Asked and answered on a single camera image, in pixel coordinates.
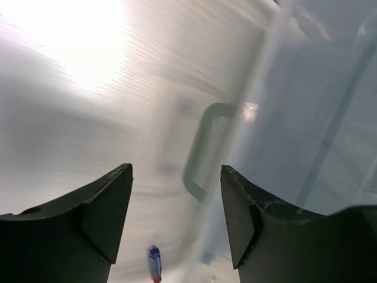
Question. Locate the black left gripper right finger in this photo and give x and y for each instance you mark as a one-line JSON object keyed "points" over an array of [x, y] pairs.
{"points": [[272, 240]]}

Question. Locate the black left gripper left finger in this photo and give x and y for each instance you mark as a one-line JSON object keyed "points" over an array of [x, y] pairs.
{"points": [[74, 238]]}

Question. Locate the blue red handled screwdriver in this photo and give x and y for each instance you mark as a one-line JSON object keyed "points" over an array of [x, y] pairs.
{"points": [[154, 263]]}

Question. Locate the mint green plastic toolbox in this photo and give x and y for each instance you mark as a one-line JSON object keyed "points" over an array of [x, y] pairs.
{"points": [[284, 91]]}

